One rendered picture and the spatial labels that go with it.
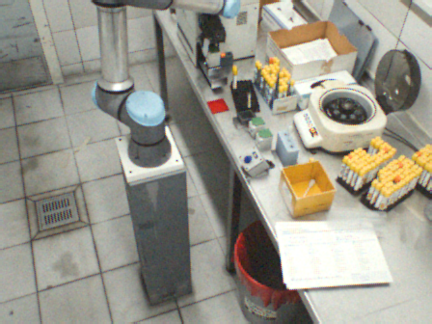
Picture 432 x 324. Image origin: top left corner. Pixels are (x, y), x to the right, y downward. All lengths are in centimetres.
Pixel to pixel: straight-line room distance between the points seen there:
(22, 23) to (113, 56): 181
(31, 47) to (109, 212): 125
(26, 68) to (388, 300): 270
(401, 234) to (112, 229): 153
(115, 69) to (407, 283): 107
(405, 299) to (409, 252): 16
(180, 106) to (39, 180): 100
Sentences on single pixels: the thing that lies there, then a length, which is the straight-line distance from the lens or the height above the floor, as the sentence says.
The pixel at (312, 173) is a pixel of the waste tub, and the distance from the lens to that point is 166.
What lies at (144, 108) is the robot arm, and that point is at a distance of 155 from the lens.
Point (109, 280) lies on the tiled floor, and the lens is 250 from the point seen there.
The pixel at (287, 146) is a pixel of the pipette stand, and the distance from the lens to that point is 165.
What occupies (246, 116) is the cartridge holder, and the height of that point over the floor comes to 89.
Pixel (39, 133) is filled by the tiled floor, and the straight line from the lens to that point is 324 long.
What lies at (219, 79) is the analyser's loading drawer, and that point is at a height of 93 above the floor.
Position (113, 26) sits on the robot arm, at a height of 135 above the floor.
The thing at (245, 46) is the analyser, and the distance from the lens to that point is 215.
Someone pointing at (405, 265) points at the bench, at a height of 87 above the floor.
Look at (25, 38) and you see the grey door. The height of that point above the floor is 39.
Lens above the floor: 214
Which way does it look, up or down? 47 degrees down
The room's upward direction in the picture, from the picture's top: 1 degrees clockwise
